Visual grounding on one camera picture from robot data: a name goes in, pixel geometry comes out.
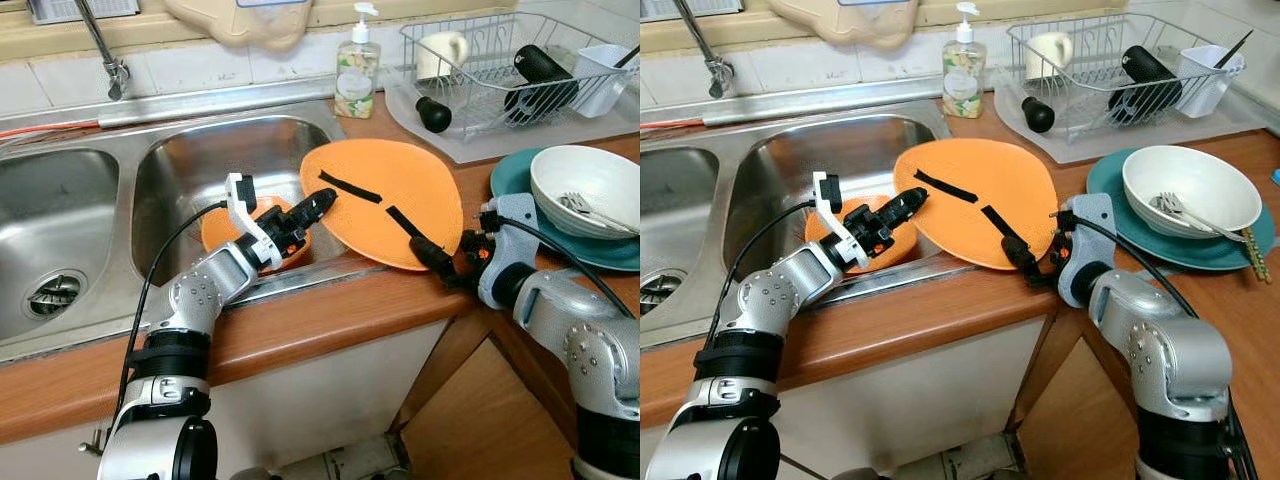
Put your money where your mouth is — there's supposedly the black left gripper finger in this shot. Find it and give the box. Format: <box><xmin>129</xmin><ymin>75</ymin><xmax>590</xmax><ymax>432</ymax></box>
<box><xmin>878</xmin><ymin>187</ymin><xmax>929</xmax><ymax>226</ymax></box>
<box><xmin>290</xmin><ymin>187</ymin><xmax>339</xmax><ymax>225</ymax></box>

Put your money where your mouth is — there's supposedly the large orange plate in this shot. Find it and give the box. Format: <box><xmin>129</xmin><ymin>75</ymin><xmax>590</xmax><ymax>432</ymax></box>
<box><xmin>892</xmin><ymin>138</ymin><xmax>1059</xmax><ymax>274</ymax></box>
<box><xmin>300</xmin><ymin>138</ymin><xmax>466</xmax><ymax>274</ymax></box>

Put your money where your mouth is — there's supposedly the metal fork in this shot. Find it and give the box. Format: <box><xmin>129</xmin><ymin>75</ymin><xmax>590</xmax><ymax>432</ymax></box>
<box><xmin>1148</xmin><ymin>192</ymin><xmax>1249</xmax><ymax>243</ymax></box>
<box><xmin>558</xmin><ymin>192</ymin><xmax>641</xmax><ymax>237</ymax></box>

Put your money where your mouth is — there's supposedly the metal spoon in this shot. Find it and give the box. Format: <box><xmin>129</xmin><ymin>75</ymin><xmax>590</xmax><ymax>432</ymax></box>
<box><xmin>1160</xmin><ymin>206</ymin><xmax>1246</xmax><ymax>244</ymax></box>
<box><xmin>572</xmin><ymin>206</ymin><xmax>641</xmax><ymax>241</ymax></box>

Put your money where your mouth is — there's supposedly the teal plate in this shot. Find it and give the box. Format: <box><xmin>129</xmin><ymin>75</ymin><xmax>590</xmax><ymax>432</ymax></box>
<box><xmin>1085</xmin><ymin>148</ymin><xmax>1278</xmax><ymax>274</ymax></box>
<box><xmin>488</xmin><ymin>148</ymin><xmax>641</xmax><ymax>274</ymax></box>

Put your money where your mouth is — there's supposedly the stainless steel double sink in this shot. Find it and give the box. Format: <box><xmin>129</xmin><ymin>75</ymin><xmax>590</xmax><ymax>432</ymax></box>
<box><xmin>640</xmin><ymin>78</ymin><xmax>959</xmax><ymax>351</ymax></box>
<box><xmin>0</xmin><ymin>78</ymin><xmax>373</xmax><ymax>363</ymax></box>

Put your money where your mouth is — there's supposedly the grey plastic drain tray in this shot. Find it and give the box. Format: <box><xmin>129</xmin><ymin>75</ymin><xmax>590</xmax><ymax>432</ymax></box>
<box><xmin>992</xmin><ymin>70</ymin><xmax>1269</xmax><ymax>167</ymax></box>
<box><xmin>383</xmin><ymin>70</ymin><xmax>641</xmax><ymax>167</ymax></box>

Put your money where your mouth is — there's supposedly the soap pump bottle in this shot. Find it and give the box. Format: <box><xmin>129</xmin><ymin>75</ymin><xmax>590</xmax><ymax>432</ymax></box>
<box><xmin>942</xmin><ymin>3</ymin><xmax>988</xmax><ymax>120</ymax></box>
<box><xmin>334</xmin><ymin>3</ymin><xmax>382</xmax><ymax>120</ymax></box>

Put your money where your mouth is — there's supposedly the brown wooden cabinet door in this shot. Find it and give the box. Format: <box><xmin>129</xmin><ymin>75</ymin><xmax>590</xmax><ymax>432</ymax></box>
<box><xmin>388</xmin><ymin>308</ymin><xmax>583</xmax><ymax>480</ymax></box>
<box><xmin>1003</xmin><ymin>308</ymin><xmax>1143</xmax><ymax>480</ymax></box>

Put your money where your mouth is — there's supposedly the white bowl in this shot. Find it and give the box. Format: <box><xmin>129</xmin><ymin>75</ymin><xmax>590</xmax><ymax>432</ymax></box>
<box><xmin>529</xmin><ymin>145</ymin><xmax>641</xmax><ymax>242</ymax></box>
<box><xmin>1121</xmin><ymin>146</ymin><xmax>1264</xmax><ymax>242</ymax></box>

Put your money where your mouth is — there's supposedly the white cabinet front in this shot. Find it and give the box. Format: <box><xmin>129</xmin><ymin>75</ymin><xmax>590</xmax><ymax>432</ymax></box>
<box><xmin>778</xmin><ymin>318</ymin><xmax>1053</xmax><ymax>480</ymax></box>
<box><xmin>0</xmin><ymin>320</ymin><xmax>453</xmax><ymax>480</ymax></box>

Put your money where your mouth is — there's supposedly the beige plastic board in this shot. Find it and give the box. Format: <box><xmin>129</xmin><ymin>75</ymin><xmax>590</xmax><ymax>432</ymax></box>
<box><xmin>162</xmin><ymin>0</ymin><xmax>314</xmax><ymax>52</ymax></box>
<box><xmin>767</xmin><ymin>0</ymin><xmax>922</xmax><ymax>52</ymax></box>

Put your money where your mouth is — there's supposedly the bamboo chopsticks bundle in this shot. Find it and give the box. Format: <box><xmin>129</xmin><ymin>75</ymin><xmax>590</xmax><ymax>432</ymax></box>
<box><xmin>1239</xmin><ymin>227</ymin><xmax>1265</xmax><ymax>284</ymax></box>

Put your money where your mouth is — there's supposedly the cream mug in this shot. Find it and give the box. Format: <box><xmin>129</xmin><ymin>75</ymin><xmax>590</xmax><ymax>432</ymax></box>
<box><xmin>1024</xmin><ymin>31</ymin><xmax>1075</xmax><ymax>82</ymax></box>
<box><xmin>415</xmin><ymin>30</ymin><xmax>470</xmax><ymax>82</ymax></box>

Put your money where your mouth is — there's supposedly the black bottle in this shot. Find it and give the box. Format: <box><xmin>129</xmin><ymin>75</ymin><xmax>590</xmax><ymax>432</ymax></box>
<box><xmin>503</xmin><ymin>44</ymin><xmax>582</xmax><ymax>127</ymax></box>
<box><xmin>1107</xmin><ymin>45</ymin><xmax>1184</xmax><ymax>127</ymax></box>

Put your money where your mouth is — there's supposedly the white utensil caddy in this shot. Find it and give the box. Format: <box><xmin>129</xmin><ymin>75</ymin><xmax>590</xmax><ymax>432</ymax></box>
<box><xmin>1175</xmin><ymin>45</ymin><xmax>1247</xmax><ymax>120</ymax></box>
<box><xmin>570</xmin><ymin>44</ymin><xmax>637</xmax><ymax>120</ymax></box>

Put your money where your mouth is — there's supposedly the chrome faucet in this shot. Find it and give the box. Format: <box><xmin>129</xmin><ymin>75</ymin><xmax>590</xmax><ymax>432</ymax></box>
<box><xmin>72</xmin><ymin>0</ymin><xmax>132</xmax><ymax>102</ymax></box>
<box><xmin>668</xmin><ymin>0</ymin><xmax>732</xmax><ymax>100</ymax></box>

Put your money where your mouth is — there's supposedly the white grid tray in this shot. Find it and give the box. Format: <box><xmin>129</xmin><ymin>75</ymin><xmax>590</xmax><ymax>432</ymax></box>
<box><xmin>27</xmin><ymin>0</ymin><xmax>142</xmax><ymax>24</ymax></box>
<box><xmin>640</xmin><ymin>0</ymin><xmax>740</xmax><ymax>22</ymax></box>

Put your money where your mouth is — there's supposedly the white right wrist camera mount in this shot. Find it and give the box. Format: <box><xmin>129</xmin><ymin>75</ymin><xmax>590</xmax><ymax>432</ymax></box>
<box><xmin>1058</xmin><ymin>193</ymin><xmax>1118</xmax><ymax>309</ymax></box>
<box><xmin>478</xmin><ymin>193</ymin><xmax>543</xmax><ymax>309</ymax></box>

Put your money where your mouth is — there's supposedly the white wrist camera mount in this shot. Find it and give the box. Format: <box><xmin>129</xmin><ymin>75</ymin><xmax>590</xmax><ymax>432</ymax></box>
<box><xmin>1058</xmin><ymin>193</ymin><xmax>1118</xmax><ymax>309</ymax></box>
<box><xmin>225</xmin><ymin>172</ymin><xmax>286</xmax><ymax>271</ymax></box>
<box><xmin>478</xmin><ymin>193</ymin><xmax>543</xmax><ymax>309</ymax></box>
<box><xmin>812</xmin><ymin>172</ymin><xmax>871</xmax><ymax>271</ymax></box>

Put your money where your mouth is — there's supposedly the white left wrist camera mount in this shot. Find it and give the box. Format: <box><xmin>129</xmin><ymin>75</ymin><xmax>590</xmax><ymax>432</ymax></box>
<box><xmin>812</xmin><ymin>172</ymin><xmax>871</xmax><ymax>271</ymax></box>
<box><xmin>225</xmin><ymin>172</ymin><xmax>286</xmax><ymax>271</ymax></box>

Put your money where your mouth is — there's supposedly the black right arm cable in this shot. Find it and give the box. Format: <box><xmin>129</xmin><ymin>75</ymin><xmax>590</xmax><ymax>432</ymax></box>
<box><xmin>498</xmin><ymin>215</ymin><xmax>639</xmax><ymax>323</ymax></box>
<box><xmin>1050</xmin><ymin>210</ymin><xmax>1199</xmax><ymax>323</ymax></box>

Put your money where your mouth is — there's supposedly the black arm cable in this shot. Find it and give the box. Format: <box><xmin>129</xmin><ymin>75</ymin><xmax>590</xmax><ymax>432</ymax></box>
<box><xmin>703</xmin><ymin>200</ymin><xmax>821</xmax><ymax>351</ymax></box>
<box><xmin>498</xmin><ymin>215</ymin><xmax>639</xmax><ymax>323</ymax></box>
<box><xmin>1050</xmin><ymin>210</ymin><xmax>1199</xmax><ymax>323</ymax></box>
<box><xmin>118</xmin><ymin>200</ymin><xmax>233</xmax><ymax>421</ymax></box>

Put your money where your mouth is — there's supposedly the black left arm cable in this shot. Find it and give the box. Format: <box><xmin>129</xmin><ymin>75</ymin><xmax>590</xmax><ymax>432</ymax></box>
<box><xmin>703</xmin><ymin>200</ymin><xmax>821</xmax><ymax>351</ymax></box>
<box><xmin>118</xmin><ymin>200</ymin><xmax>233</xmax><ymax>421</ymax></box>

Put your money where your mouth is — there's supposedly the wire dish rack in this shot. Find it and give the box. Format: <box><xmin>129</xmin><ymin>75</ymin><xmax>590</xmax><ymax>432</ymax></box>
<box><xmin>1005</xmin><ymin>12</ymin><xmax>1248</xmax><ymax>143</ymax></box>
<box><xmin>398</xmin><ymin>12</ymin><xmax>641</xmax><ymax>143</ymax></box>

